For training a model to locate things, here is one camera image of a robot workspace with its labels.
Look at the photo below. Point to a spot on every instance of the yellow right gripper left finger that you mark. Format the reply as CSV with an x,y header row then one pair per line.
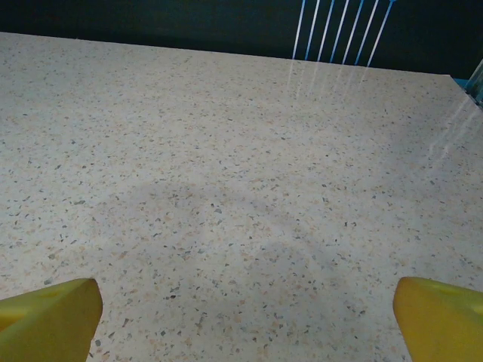
x,y
49,324

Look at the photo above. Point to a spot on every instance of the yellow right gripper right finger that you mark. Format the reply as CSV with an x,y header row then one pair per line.
x,y
441,324

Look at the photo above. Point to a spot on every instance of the aluminium frame post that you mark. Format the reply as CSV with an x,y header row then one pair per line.
x,y
476,81

